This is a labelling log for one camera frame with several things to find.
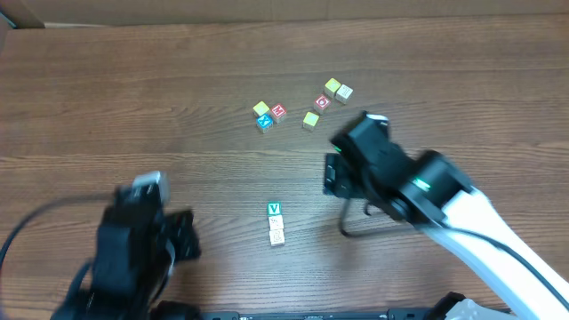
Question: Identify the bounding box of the red Q wooden block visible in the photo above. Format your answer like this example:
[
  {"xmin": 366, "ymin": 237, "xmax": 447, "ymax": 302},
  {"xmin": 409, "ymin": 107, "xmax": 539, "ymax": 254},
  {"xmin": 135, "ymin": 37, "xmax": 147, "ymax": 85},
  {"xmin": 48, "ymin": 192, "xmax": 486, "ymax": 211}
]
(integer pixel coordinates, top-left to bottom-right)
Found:
[{"xmin": 314, "ymin": 94, "xmax": 332, "ymax": 115}]

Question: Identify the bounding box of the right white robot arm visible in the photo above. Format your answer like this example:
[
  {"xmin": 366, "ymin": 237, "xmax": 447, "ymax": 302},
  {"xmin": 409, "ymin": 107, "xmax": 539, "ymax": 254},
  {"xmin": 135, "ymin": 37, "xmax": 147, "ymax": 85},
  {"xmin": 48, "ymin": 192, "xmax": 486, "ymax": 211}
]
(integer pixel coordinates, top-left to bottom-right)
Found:
[{"xmin": 324, "ymin": 150, "xmax": 568, "ymax": 319}]

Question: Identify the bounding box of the far yellow top block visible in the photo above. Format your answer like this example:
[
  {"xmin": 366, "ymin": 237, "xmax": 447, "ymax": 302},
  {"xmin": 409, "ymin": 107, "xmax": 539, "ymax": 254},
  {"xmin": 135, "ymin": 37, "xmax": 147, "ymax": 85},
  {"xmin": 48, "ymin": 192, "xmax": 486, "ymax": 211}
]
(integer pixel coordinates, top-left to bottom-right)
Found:
[{"xmin": 324, "ymin": 77, "xmax": 341, "ymax": 99}]

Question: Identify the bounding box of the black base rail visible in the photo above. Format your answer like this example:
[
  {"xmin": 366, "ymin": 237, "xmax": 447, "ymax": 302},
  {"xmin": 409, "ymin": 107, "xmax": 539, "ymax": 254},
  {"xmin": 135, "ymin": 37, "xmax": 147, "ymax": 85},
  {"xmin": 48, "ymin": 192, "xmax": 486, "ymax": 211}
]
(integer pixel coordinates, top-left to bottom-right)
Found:
[{"xmin": 155, "ymin": 292, "xmax": 512, "ymax": 320}]

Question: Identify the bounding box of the yellow top wooden block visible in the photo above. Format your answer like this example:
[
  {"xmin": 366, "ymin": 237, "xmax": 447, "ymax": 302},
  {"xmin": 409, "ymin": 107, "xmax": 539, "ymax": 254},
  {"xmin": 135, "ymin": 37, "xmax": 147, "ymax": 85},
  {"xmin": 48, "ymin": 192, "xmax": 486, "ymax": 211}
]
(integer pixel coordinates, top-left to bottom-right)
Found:
[{"xmin": 252, "ymin": 100, "xmax": 270, "ymax": 117}]

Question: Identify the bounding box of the blue T wooden block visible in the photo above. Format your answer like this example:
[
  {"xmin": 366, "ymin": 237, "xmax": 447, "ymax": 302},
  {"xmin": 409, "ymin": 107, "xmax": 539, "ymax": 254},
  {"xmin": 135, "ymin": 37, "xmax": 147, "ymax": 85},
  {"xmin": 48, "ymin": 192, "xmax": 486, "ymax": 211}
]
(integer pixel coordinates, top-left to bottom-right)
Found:
[{"xmin": 268, "ymin": 215, "xmax": 284, "ymax": 230}]

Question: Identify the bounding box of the green A wooden block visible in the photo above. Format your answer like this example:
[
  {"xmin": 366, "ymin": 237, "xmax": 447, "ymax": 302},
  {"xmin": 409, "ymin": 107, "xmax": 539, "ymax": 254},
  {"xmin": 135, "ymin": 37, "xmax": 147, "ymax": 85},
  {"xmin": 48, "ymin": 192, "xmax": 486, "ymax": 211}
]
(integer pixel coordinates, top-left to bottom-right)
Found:
[{"xmin": 267, "ymin": 202, "xmax": 282, "ymax": 216}]

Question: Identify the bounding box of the yellow block with drawing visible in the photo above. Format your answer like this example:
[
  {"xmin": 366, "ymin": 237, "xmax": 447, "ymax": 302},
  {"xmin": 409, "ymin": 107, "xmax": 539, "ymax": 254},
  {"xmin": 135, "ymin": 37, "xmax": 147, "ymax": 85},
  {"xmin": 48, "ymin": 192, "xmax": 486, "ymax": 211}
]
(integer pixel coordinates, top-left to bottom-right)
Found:
[{"xmin": 302, "ymin": 111, "xmax": 320, "ymax": 132}]

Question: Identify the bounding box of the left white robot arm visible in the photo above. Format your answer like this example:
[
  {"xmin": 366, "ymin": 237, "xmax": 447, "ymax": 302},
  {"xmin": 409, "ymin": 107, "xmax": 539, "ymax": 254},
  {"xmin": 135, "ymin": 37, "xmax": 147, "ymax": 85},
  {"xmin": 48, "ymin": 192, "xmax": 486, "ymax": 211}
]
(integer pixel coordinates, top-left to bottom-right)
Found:
[{"xmin": 52, "ymin": 208, "xmax": 201, "ymax": 320}]

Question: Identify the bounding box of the W wooden block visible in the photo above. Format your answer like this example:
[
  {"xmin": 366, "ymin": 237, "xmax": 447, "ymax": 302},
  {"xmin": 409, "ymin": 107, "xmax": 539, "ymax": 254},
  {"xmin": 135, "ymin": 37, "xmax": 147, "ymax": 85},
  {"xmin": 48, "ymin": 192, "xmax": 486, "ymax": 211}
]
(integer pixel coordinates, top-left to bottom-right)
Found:
[{"xmin": 268, "ymin": 229, "xmax": 285, "ymax": 246}]

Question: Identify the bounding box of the blue X wooden block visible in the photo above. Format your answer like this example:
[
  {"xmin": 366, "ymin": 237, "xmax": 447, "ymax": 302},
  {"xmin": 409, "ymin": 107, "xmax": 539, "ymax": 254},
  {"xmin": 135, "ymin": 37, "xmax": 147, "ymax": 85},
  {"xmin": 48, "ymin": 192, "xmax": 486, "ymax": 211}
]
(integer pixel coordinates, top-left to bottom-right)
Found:
[{"xmin": 256, "ymin": 114, "xmax": 274, "ymax": 133}]

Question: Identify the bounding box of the red M wooden block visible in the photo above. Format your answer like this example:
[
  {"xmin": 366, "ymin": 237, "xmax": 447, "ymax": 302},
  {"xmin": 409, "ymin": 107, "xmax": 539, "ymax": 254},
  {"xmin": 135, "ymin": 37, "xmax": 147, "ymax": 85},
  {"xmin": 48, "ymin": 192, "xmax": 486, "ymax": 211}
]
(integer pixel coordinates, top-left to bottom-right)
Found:
[{"xmin": 269, "ymin": 103, "xmax": 287, "ymax": 124}]

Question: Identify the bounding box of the plain white wooden block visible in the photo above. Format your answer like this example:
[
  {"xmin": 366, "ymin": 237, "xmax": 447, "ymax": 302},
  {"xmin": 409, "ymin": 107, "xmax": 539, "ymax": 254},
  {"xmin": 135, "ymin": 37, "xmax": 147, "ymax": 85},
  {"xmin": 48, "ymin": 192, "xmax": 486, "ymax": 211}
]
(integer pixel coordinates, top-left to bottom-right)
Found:
[{"xmin": 335, "ymin": 84, "xmax": 353, "ymax": 105}]

